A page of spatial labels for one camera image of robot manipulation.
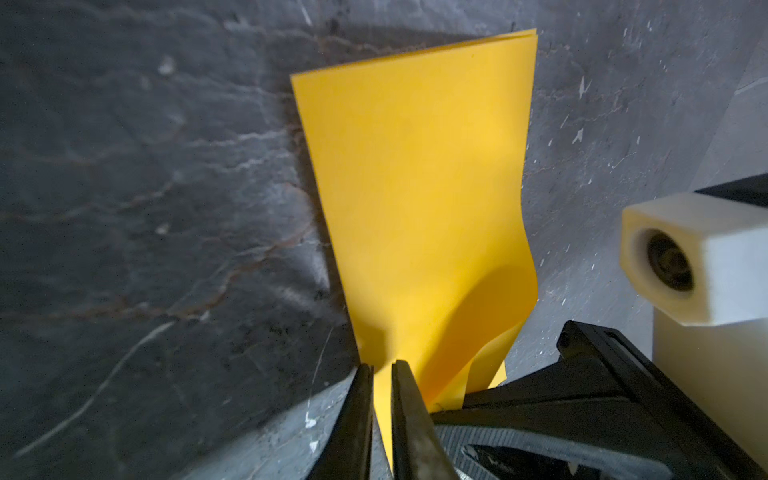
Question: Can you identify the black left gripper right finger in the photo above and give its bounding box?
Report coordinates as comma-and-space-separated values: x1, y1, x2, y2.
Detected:
391, 360, 459, 480

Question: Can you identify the yellow square paper sheet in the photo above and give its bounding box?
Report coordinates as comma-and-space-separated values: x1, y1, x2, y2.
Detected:
291, 30, 538, 450

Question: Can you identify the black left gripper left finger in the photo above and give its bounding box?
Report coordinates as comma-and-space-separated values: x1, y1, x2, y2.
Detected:
307, 364, 374, 480

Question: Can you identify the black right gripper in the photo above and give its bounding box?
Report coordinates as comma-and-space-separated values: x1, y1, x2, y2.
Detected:
432, 321, 767, 479

